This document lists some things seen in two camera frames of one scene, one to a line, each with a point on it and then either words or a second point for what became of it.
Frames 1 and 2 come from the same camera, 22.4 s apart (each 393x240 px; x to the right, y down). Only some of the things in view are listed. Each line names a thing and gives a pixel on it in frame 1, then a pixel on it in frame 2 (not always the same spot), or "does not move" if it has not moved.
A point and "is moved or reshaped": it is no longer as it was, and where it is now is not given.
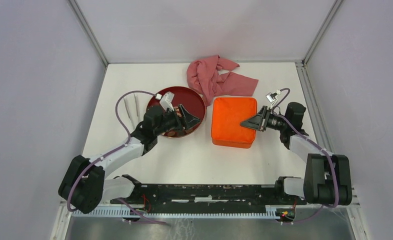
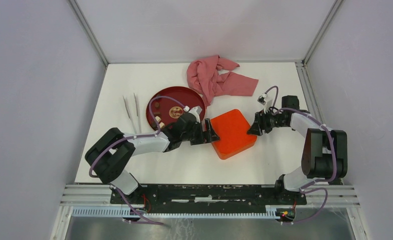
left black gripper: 187,119 → 211,135
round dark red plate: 192,100 does not move
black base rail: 207,194 does not move
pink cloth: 206,74 does not move
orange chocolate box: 231,144 → 226,155
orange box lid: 227,113 is moved or reshaped
